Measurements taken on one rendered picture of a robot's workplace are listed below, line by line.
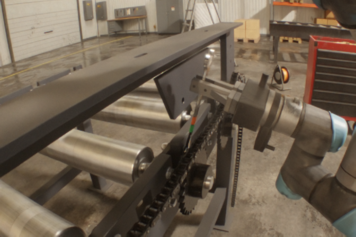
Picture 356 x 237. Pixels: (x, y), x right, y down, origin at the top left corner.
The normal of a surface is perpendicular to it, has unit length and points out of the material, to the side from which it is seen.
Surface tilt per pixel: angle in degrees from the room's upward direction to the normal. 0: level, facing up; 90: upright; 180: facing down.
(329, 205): 76
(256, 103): 15
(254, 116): 91
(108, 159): 48
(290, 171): 70
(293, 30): 90
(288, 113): 60
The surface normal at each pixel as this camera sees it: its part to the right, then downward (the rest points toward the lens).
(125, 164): -0.34, -0.25
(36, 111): -0.05, -0.92
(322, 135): -0.33, 0.17
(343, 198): -0.82, 0.04
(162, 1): -0.39, 0.37
